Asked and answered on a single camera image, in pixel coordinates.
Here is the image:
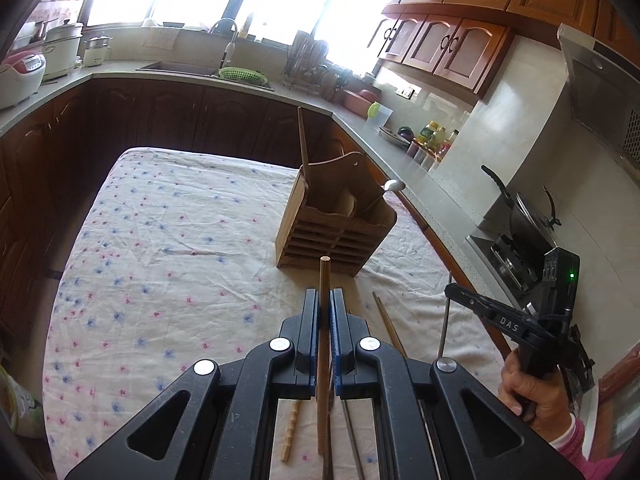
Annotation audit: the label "chrome faucet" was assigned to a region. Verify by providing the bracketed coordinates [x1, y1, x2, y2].
[209, 17, 240, 68]

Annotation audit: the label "yellow green bottle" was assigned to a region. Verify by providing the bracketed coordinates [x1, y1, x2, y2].
[418, 121, 440, 151]

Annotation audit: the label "grey kitchen countertop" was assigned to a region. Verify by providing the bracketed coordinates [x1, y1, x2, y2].
[0, 60, 501, 286]

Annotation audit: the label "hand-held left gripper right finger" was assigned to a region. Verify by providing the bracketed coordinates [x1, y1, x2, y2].
[329, 287, 588, 480]

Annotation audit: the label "white plate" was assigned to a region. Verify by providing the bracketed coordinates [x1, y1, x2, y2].
[378, 125, 413, 147]

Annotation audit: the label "small white cooker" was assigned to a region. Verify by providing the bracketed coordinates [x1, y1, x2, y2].
[81, 35, 113, 68]

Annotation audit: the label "black wok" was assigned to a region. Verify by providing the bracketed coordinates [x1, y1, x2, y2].
[481, 164, 563, 257]

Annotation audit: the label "pink container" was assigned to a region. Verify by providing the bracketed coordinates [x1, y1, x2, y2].
[342, 87, 381, 116]

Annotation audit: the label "gas stove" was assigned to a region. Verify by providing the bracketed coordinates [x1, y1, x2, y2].
[467, 232, 546, 307]

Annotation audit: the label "white green printed bag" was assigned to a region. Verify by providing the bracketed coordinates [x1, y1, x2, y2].
[0, 364, 43, 438]

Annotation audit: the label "person's right forearm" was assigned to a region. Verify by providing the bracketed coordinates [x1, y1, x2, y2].
[547, 417, 621, 480]

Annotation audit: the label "floral tablecloth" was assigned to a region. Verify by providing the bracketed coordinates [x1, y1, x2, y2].
[42, 147, 506, 480]

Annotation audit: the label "long wooden stick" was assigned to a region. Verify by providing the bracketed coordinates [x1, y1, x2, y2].
[297, 106, 315, 196]

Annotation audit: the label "clear pitcher green lid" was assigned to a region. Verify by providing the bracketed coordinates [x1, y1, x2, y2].
[366, 101, 393, 131]

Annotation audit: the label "green plastic basket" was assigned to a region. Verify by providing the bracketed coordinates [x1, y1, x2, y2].
[218, 66, 266, 86]

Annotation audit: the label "kitchen sink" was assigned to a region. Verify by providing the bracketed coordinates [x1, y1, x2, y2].
[136, 60, 223, 78]

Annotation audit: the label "person's right hand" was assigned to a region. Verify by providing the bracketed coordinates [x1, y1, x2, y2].
[500, 350, 572, 436]

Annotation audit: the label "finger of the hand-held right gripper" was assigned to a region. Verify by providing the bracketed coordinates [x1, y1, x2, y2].
[444, 282, 543, 341]

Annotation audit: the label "white steamer pot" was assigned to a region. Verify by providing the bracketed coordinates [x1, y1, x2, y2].
[42, 20, 84, 82]

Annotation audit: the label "ridged bamboo chopstick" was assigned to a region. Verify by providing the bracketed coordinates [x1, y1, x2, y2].
[281, 399, 302, 462]

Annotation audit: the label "wooden upper cabinets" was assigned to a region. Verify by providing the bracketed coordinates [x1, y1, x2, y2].
[377, 0, 640, 98]

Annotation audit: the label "wooden utensil holder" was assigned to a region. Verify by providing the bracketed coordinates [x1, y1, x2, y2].
[274, 151, 399, 279]

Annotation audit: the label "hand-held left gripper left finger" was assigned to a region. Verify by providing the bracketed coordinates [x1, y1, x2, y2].
[65, 287, 321, 480]

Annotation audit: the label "dish rack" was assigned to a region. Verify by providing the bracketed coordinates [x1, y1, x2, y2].
[281, 30, 333, 96]

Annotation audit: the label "range hood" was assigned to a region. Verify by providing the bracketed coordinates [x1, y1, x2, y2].
[557, 22, 640, 171]

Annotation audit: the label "metal chopstick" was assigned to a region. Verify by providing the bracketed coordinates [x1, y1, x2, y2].
[341, 399, 368, 480]
[439, 271, 453, 356]

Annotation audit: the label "red white rice cooker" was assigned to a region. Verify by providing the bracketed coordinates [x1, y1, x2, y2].
[0, 51, 47, 111]

